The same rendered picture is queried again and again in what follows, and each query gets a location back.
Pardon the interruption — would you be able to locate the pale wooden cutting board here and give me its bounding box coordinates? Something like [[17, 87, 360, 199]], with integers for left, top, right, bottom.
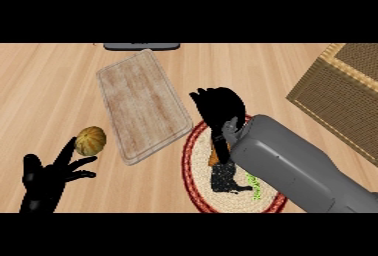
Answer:
[[94, 48, 194, 167]]

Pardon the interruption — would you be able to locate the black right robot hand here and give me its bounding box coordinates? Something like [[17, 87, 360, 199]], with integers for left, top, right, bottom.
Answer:
[[189, 86, 246, 165]]

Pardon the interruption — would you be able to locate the orange-brown croissant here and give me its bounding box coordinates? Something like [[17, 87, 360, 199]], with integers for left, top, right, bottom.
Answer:
[[206, 141, 221, 168]]

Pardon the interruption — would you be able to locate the round woven red-rimmed placemat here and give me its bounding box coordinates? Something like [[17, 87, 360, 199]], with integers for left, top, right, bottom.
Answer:
[[180, 114, 287, 214]]

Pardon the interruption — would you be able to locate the brown wicker basket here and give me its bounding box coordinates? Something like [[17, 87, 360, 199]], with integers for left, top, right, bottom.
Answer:
[[285, 43, 378, 168]]

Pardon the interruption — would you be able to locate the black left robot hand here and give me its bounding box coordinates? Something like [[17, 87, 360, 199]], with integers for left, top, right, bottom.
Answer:
[[17, 136, 98, 214]]

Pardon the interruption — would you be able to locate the dark grey appliance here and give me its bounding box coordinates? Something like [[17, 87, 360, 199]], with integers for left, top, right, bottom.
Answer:
[[101, 43, 181, 52]]

